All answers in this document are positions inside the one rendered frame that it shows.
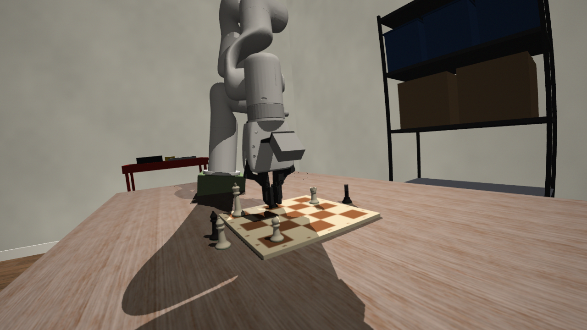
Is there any white bishop chess piece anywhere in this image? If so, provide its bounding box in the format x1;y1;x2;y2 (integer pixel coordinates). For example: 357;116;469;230
215;217;231;250

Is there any wooden chessboard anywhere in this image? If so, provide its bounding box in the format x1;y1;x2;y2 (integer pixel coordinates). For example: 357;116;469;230
219;195;380;260

